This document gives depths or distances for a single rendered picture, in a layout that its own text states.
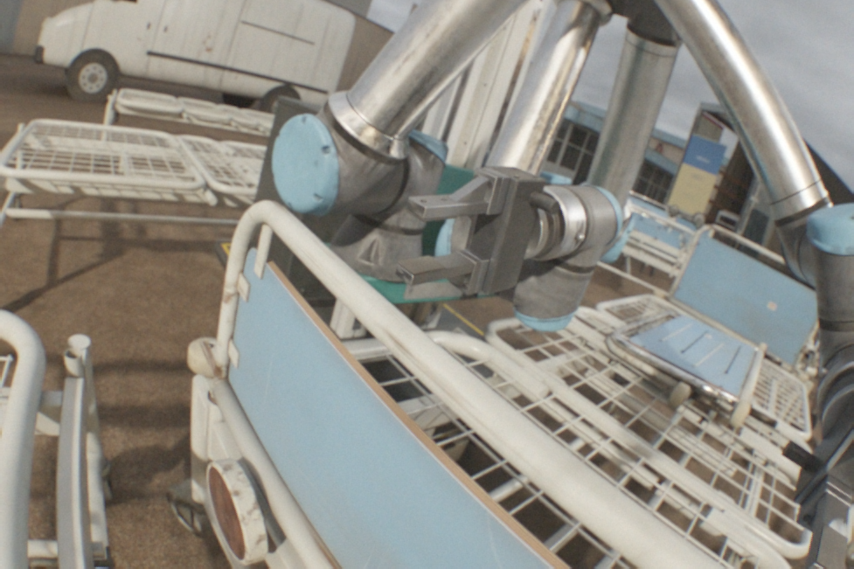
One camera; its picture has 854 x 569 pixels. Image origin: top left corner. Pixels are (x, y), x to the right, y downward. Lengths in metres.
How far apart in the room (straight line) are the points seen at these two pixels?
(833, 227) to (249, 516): 0.64
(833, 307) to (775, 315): 1.66
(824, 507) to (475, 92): 1.09
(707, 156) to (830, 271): 11.19
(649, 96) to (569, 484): 0.79
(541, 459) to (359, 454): 0.16
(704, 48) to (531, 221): 0.35
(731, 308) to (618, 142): 1.38
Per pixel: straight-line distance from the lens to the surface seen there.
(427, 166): 0.78
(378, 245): 0.80
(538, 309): 0.64
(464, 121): 1.16
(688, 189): 11.64
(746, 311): 2.18
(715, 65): 0.65
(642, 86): 0.89
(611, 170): 1.00
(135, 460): 1.18
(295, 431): 0.42
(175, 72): 7.30
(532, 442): 0.21
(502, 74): 1.18
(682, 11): 0.67
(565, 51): 0.75
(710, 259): 2.20
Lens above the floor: 0.90
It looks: 16 degrees down
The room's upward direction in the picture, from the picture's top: 19 degrees clockwise
